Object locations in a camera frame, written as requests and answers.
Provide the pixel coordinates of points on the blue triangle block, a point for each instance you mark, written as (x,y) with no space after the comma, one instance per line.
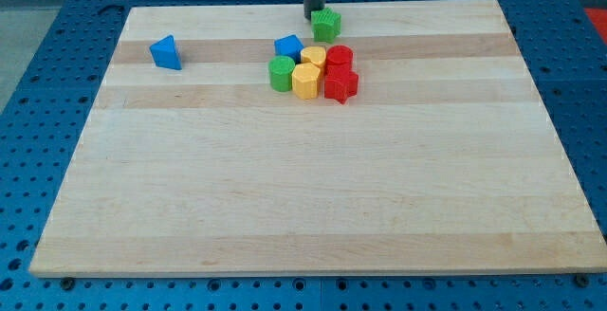
(165,54)

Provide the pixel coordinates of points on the yellow hexagon block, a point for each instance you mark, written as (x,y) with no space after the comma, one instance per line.
(305,81)

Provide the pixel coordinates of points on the red star block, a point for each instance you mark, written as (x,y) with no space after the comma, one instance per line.
(340,83)

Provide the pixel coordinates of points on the green cylinder block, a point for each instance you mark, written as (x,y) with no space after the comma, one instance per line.
(280,70)

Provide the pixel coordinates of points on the yellow heart block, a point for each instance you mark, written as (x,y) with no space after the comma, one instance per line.
(315,55)

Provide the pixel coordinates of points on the red cylinder block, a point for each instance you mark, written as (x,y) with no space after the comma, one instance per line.
(339,56)

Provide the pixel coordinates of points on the blue cube block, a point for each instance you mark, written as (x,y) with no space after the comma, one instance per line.
(290,46)

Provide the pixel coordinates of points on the green star block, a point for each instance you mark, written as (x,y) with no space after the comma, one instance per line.
(326,25)

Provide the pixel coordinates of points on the wooden board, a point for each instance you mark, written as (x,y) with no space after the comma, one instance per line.
(446,161)

